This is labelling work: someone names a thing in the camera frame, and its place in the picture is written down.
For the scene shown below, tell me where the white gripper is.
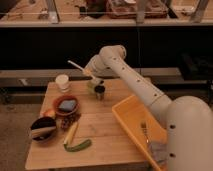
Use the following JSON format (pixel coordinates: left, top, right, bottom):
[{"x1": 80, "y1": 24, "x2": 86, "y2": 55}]
[{"x1": 83, "y1": 55, "x2": 102, "y2": 86}]

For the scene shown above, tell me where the white dish brush black head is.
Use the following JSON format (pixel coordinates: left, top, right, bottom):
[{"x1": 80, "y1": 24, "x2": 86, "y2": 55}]
[{"x1": 68, "y1": 60, "x2": 98, "y2": 79}]

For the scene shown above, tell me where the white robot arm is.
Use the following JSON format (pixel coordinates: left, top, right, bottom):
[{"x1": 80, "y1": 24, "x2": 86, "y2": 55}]
[{"x1": 85, "y1": 45, "x2": 213, "y2": 171}]

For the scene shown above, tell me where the white plastic cup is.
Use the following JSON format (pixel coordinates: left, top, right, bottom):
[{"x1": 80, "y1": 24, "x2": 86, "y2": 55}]
[{"x1": 55, "y1": 74, "x2": 69, "y2": 92}]

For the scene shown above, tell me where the green plastic item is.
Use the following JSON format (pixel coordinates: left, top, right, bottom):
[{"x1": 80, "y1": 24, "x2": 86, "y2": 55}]
[{"x1": 87, "y1": 80, "x2": 96, "y2": 94}]

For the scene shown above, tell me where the blue sponge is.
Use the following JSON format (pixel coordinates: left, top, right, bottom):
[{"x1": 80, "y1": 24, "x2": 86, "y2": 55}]
[{"x1": 59, "y1": 100, "x2": 77, "y2": 112}]

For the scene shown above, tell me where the terracotta bowl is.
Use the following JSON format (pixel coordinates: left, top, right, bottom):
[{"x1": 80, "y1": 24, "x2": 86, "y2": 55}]
[{"x1": 53, "y1": 95, "x2": 79, "y2": 117}]

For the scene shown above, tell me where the orange peach toy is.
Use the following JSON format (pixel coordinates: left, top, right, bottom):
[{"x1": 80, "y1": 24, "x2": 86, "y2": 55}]
[{"x1": 42, "y1": 109, "x2": 56, "y2": 119}]

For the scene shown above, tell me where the green pea pod toy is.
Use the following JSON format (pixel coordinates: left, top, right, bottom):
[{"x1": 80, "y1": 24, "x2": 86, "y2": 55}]
[{"x1": 64, "y1": 139, "x2": 92, "y2": 152}]

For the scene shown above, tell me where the metal fork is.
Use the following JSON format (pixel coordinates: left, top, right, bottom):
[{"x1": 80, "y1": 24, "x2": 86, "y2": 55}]
[{"x1": 141, "y1": 122, "x2": 149, "y2": 144}]

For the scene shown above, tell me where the yellow plastic tray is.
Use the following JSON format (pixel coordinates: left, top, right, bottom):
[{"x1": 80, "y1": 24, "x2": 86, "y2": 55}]
[{"x1": 112, "y1": 95, "x2": 167, "y2": 171}]

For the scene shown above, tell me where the black bowl with utensils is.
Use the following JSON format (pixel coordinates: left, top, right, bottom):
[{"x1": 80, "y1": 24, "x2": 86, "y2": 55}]
[{"x1": 30, "y1": 117, "x2": 57, "y2": 141}]

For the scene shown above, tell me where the grey folded cloth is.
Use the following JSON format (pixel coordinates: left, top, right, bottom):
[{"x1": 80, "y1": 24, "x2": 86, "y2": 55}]
[{"x1": 148, "y1": 141, "x2": 167, "y2": 165}]

